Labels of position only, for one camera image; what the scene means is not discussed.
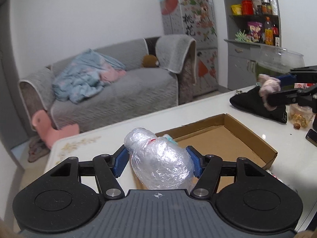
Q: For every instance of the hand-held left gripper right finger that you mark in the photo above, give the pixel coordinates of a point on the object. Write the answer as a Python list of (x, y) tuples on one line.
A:
[(195, 163)]

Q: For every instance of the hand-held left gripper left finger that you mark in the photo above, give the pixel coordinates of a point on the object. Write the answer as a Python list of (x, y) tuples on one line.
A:
[(120, 162)]

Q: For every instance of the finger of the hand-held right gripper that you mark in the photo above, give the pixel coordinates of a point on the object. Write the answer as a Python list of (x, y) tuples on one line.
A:
[(282, 98), (287, 79)]

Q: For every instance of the pale pink fuzzy bundle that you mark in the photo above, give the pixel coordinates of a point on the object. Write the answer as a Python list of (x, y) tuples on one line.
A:
[(268, 85)]

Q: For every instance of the brown cardboard box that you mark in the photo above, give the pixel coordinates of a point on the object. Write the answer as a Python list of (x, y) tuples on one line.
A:
[(223, 141)]

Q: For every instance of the clear plastic bag bundle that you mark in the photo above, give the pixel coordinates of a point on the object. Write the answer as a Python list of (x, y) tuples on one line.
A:
[(158, 158)]

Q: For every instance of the red white small box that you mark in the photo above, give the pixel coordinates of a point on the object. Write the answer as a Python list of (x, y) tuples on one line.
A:
[(303, 86)]

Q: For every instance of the glass fishbowl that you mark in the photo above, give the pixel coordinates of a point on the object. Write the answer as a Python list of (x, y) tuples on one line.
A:
[(279, 59)]

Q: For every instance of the clear plastic food container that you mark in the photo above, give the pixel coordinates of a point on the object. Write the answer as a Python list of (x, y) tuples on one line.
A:
[(301, 115)]

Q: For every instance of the red date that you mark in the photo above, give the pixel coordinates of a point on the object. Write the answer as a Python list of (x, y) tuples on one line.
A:
[(297, 126)]

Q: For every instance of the black knit beanie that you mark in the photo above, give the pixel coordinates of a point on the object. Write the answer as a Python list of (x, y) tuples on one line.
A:
[(250, 101)]

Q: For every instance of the teal cloth bundle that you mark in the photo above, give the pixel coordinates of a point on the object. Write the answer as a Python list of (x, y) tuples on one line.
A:
[(170, 138)]

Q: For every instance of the black smartphone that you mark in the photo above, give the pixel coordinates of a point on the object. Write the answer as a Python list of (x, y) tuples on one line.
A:
[(311, 136)]

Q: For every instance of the dark sauce bottle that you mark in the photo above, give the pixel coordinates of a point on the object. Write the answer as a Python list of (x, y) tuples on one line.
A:
[(276, 30)]

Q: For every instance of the orange drink bottle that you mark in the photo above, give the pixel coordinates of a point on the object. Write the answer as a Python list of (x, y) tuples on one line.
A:
[(268, 32)]

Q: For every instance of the grey shelf cabinet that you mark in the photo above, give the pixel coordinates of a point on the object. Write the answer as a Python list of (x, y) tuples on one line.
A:
[(237, 52)]

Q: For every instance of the purple snack bag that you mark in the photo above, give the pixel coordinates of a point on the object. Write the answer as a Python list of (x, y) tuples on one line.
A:
[(255, 31)]

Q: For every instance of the green plastic plant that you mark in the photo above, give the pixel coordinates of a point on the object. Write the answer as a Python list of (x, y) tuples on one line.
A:
[(242, 36)]

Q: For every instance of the grey sofa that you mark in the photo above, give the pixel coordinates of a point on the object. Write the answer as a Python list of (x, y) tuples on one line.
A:
[(128, 89)]

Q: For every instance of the white silver canister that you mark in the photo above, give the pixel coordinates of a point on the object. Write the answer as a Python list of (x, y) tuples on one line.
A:
[(274, 6)]

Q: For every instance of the pink plastic stool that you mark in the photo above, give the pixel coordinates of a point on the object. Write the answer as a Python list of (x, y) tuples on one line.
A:
[(47, 129)]

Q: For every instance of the crumpled grey pink cloth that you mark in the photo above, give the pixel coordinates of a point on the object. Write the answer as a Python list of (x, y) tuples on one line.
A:
[(37, 151)]

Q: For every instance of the yellow container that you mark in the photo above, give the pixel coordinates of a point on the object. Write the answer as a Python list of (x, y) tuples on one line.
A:
[(236, 9)]

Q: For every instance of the light blue blanket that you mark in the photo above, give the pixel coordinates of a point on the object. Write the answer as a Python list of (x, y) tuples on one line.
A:
[(79, 79)]

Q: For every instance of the brown plush toy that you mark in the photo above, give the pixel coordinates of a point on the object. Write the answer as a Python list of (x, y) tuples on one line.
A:
[(149, 60)]

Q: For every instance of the floral decorated refrigerator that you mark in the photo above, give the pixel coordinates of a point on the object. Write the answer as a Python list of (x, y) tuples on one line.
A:
[(195, 24)]

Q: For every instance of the grey throw blanket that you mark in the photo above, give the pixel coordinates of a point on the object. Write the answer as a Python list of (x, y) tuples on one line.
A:
[(173, 52)]

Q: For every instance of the grey door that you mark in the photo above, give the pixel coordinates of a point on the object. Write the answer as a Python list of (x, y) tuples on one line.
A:
[(7, 104)]

